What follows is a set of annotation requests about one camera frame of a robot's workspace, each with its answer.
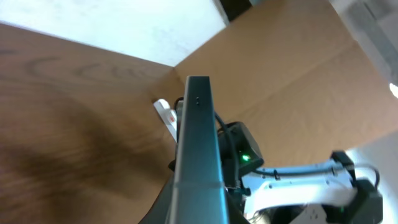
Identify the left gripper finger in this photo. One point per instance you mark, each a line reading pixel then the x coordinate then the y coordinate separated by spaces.
pixel 159 211

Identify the Galaxy smartphone with bronze screen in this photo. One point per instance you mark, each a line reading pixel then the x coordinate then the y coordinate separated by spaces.
pixel 198 194

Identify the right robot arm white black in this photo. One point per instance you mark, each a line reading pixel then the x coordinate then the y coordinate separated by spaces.
pixel 345 191

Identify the white power strip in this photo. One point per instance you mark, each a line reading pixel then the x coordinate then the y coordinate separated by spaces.
pixel 167 115

